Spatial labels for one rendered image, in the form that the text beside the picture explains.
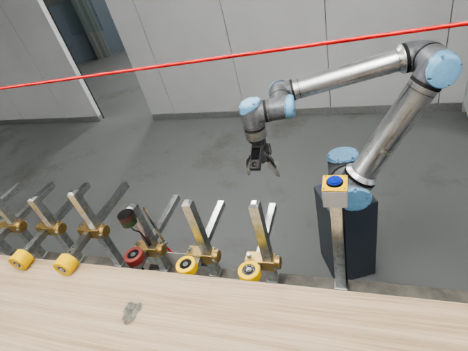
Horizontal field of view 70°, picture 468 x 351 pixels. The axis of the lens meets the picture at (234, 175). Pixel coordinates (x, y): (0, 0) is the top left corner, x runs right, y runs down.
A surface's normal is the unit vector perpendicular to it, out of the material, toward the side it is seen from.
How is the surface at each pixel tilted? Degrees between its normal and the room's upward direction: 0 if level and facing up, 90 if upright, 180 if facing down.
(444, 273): 0
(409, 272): 0
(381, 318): 0
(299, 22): 90
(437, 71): 84
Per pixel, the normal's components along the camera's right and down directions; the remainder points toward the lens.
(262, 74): -0.33, 0.63
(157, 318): -0.22, -0.78
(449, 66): -0.02, 0.51
